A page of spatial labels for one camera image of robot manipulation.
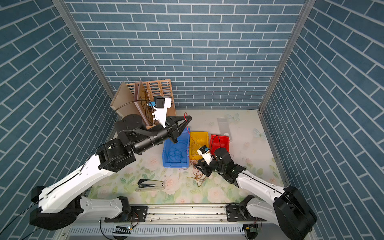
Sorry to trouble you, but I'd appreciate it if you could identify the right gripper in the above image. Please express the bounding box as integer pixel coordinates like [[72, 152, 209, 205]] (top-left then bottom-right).
[[194, 157, 226, 177]]

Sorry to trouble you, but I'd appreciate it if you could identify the red cable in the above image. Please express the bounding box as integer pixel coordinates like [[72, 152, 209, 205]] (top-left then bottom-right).
[[178, 112, 193, 181]]

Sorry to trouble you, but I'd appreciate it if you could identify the coloured cable pile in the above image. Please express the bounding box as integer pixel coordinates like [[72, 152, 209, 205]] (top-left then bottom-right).
[[187, 163, 208, 188]]

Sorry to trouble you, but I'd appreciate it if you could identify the blue cable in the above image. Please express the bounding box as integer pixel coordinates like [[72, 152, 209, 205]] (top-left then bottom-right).
[[166, 146, 187, 164]]

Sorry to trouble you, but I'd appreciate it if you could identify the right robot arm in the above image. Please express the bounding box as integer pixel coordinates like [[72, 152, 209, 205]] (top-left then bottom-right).
[[195, 146, 318, 240]]

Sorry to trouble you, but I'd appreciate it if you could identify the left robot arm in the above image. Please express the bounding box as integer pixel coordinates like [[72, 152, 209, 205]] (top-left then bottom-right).
[[29, 114, 192, 231]]

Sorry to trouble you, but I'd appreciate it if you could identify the yellow plastic bin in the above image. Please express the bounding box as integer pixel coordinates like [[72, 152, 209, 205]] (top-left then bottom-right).
[[189, 132, 209, 161]]

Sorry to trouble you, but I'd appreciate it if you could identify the red plastic bin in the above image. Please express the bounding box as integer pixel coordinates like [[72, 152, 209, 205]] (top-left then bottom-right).
[[210, 135, 230, 155]]

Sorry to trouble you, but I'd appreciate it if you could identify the blue plastic bin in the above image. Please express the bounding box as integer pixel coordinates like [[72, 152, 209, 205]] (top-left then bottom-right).
[[162, 128, 190, 168]]

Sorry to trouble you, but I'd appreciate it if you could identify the peach desk file organizer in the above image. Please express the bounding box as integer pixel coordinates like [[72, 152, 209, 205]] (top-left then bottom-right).
[[127, 80, 176, 129]]

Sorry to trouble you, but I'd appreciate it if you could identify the pink framed printed board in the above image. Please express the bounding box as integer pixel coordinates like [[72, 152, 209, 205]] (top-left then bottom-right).
[[134, 82, 154, 127]]

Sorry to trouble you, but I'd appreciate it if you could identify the beige folder board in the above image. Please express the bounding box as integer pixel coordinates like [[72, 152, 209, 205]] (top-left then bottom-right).
[[110, 83, 140, 118]]

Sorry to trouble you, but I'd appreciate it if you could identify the black grey stapler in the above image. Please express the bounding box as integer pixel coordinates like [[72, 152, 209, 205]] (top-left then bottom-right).
[[136, 179, 165, 192]]

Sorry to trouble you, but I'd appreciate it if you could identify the small green circuit board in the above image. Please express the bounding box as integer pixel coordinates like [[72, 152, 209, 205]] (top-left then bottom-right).
[[246, 227, 259, 235]]

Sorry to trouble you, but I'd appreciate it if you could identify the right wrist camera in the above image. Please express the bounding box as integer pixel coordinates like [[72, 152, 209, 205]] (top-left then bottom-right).
[[197, 145, 214, 165]]

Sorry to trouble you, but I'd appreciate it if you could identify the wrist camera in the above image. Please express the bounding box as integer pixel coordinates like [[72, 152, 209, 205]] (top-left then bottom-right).
[[197, 145, 214, 165], [149, 96, 172, 128]]

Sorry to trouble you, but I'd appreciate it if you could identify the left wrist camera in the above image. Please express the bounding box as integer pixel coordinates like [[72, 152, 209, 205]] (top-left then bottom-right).
[[149, 96, 172, 128]]

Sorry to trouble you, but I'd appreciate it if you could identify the aluminium mounting rail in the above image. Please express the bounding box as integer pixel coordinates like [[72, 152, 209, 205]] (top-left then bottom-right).
[[52, 202, 319, 240]]

